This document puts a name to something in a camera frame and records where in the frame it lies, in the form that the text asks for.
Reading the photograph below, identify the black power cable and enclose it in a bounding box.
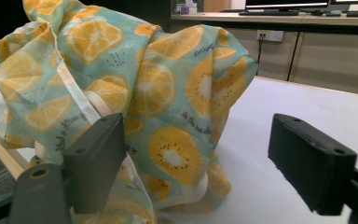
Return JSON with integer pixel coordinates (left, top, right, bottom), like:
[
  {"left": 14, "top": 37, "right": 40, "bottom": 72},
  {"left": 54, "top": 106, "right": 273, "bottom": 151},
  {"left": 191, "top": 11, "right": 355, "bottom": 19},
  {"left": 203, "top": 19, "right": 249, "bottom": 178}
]
[{"left": 256, "top": 35, "right": 265, "bottom": 77}]

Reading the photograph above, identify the black monitor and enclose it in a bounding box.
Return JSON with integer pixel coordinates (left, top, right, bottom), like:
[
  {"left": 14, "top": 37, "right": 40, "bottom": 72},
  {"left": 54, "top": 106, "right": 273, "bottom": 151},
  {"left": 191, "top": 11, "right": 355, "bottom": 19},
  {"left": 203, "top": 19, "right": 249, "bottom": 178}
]
[
  {"left": 244, "top": 0, "right": 329, "bottom": 11},
  {"left": 327, "top": 0, "right": 358, "bottom": 9}
]

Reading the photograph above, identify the white small box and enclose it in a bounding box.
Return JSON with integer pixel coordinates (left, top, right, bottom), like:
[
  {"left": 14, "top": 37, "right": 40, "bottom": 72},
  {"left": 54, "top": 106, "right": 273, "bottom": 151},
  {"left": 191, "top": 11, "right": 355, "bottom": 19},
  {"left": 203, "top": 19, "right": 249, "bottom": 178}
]
[{"left": 185, "top": 0, "right": 199, "bottom": 15}]

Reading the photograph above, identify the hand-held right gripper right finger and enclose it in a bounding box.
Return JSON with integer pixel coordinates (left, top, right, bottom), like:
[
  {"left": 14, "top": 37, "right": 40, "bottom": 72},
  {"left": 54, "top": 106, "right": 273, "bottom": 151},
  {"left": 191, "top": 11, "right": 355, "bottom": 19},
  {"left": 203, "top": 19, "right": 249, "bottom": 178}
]
[{"left": 268, "top": 113, "right": 358, "bottom": 217}]

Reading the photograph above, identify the fruit print fabric bag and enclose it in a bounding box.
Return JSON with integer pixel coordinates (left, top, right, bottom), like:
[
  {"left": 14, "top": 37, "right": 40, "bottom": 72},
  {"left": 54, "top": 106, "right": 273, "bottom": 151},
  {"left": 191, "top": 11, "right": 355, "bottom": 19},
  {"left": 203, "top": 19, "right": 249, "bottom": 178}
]
[{"left": 0, "top": 0, "right": 259, "bottom": 224}]

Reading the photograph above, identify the white table mat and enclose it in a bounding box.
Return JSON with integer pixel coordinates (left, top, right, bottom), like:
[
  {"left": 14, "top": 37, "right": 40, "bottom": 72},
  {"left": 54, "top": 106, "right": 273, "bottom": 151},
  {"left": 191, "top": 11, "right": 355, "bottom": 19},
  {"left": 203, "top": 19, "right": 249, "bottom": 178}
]
[{"left": 0, "top": 76, "right": 358, "bottom": 224}]

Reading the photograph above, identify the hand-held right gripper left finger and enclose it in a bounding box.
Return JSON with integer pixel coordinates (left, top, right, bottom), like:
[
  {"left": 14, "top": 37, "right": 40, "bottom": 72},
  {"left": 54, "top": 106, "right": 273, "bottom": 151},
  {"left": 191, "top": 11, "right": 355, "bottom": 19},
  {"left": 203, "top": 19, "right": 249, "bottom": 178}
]
[{"left": 62, "top": 112, "right": 128, "bottom": 215}]

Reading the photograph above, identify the white wall socket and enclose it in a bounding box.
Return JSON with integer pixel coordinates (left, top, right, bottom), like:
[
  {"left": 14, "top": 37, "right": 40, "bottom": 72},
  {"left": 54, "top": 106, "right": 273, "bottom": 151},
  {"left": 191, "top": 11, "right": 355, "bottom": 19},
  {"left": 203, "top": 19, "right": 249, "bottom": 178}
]
[{"left": 255, "top": 29, "right": 284, "bottom": 43}]

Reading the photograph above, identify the beige cabinet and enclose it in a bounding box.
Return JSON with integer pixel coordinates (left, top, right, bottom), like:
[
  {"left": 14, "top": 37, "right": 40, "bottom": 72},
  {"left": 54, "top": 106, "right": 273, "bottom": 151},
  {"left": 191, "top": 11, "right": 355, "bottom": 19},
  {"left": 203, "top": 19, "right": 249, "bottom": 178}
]
[{"left": 171, "top": 26, "right": 358, "bottom": 97}]

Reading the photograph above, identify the wooden desk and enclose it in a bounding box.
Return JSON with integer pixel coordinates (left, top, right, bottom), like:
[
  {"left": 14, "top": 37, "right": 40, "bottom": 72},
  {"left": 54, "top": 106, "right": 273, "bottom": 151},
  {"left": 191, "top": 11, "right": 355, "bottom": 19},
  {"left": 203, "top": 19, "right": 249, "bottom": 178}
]
[{"left": 171, "top": 11, "right": 358, "bottom": 27}]

